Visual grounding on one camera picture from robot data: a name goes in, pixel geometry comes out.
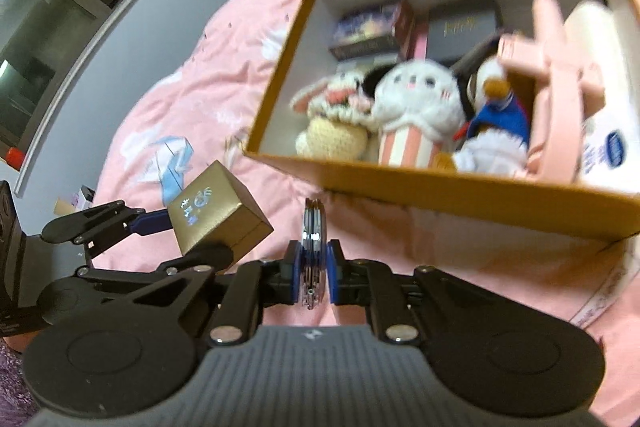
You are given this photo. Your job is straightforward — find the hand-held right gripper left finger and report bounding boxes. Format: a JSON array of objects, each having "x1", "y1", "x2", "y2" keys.
[{"x1": 102, "y1": 239, "x2": 303, "y2": 348}]

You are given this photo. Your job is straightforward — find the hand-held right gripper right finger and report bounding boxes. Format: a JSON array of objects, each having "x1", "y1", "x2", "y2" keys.
[{"x1": 326, "y1": 239, "x2": 568, "y2": 348}]

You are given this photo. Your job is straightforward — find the dark illustrated card box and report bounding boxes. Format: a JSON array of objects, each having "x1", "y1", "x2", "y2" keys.
[{"x1": 328, "y1": 0, "x2": 416, "y2": 62}]

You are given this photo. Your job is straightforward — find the beige crochet doll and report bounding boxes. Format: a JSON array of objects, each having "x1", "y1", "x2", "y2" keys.
[{"x1": 290, "y1": 72, "x2": 378, "y2": 158}]

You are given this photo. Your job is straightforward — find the small cardboard items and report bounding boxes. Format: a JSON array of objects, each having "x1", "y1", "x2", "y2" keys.
[{"x1": 52, "y1": 187, "x2": 96, "y2": 218}]

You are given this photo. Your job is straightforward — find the duck plush toy blue hat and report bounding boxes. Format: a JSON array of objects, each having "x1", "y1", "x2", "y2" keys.
[{"x1": 452, "y1": 57, "x2": 533, "y2": 175}]

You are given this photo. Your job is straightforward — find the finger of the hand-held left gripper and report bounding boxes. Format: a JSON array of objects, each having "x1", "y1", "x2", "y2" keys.
[
  {"x1": 75, "y1": 242, "x2": 236, "y2": 308},
  {"x1": 41, "y1": 200, "x2": 173, "y2": 258}
]

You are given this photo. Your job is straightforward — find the dark grey box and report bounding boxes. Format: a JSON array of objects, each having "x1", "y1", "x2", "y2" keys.
[{"x1": 425, "y1": 0, "x2": 503, "y2": 62}]

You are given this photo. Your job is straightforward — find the small gold box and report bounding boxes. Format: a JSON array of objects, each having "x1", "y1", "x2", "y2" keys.
[{"x1": 166, "y1": 160, "x2": 275, "y2": 258}]

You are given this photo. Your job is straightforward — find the pink printed blanket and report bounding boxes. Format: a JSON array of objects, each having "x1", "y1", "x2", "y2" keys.
[{"x1": 92, "y1": 0, "x2": 640, "y2": 413}]

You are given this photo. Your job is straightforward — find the silver round disc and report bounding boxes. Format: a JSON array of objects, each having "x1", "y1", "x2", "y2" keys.
[{"x1": 299, "y1": 198, "x2": 328, "y2": 310}]

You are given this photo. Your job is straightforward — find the orange cardboard box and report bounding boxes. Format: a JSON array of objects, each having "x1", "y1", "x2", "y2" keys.
[{"x1": 241, "y1": 0, "x2": 640, "y2": 240}]

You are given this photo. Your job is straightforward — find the glass sliding door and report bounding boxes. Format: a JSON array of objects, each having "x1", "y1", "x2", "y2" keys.
[{"x1": 0, "y1": 0, "x2": 213, "y2": 198}]

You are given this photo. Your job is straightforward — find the white bunny plush toy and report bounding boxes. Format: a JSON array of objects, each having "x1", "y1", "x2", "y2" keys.
[{"x1": 372, "y1": 59, "x2": 468, "y2": 168}]

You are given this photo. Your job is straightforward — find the pink pouch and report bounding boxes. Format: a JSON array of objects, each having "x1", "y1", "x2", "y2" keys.
[{"x1": 410, "y1": 19, "x2": 431, "y2": 62}]

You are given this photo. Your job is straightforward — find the purple fluffy rug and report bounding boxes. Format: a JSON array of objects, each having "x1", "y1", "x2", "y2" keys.
[{"x1": 0, "y1": 342, "x2": 36, "y2": 427}]

